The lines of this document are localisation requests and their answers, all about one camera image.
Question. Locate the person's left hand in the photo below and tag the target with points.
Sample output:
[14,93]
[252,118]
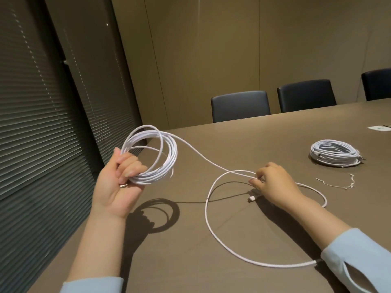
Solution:
[113,192]

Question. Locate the person's right hand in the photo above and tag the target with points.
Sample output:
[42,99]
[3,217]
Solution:
[278,186]

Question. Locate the person's right forearm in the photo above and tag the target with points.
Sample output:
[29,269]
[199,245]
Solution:
[327,228]

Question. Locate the person's left forearm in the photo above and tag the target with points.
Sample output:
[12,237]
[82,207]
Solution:
[97,247]

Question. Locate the brown table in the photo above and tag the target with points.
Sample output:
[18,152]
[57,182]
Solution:
[244,140]

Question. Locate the bunch of white twist ties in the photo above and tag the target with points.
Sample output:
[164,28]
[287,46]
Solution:
[349,186]

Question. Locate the dark meeting chair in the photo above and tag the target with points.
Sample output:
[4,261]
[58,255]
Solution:
[240,106]
[306,96]
[377,84]

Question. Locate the glass partition with grey blinds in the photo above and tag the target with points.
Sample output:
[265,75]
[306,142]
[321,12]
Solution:
[45,118]

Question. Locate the white table socket panel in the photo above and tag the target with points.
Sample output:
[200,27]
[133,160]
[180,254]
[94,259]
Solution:
[378,128]

